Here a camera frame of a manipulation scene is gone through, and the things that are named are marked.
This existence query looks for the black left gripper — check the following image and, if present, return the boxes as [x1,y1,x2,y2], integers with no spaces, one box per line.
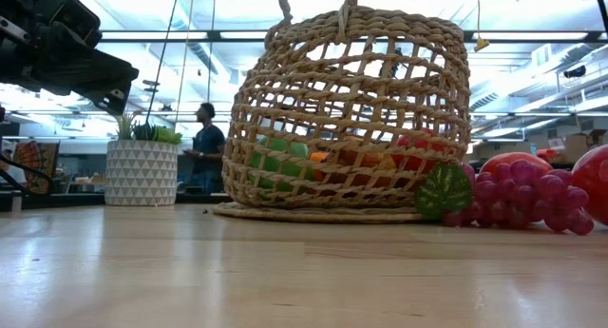
[0,0,140,115]

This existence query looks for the green bell pepper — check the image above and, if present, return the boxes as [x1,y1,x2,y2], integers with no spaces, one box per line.
[249,136,317,194]

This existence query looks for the red and yellow apple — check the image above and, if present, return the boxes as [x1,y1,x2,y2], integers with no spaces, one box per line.
[330,149,396,187]

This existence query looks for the red round fruit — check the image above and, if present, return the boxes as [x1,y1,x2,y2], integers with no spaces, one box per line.
[479,151,555,176]

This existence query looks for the purple grape bunch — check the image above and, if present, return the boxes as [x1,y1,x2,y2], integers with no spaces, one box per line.
[413,157,596,237]

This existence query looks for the colourful patterned artwork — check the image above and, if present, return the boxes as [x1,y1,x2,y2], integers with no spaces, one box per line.
[11,141,61,195]

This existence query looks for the green artificial plant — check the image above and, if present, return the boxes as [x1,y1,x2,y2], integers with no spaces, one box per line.
[111,109,183,145]

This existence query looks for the white triangle-patterned plant pot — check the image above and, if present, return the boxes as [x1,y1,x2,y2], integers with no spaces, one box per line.
[104,139,180,207]

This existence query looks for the person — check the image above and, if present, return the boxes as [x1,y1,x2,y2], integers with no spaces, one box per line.
[182,102,227,195]

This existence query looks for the cardboard boxes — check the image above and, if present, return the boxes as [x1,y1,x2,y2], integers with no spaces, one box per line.
[563,129,608,164]

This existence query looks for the black hanging cable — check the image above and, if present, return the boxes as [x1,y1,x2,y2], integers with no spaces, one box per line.
[143,0,182,125]

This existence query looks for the black curved cable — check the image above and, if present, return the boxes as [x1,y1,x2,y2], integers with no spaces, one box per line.
[0,158,53,196]

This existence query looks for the black metal table frame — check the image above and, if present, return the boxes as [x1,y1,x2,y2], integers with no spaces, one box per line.
[0,190,234,211]

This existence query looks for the woven wicker basket with handles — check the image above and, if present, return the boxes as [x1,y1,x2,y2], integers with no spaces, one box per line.
[212,0,472,224]

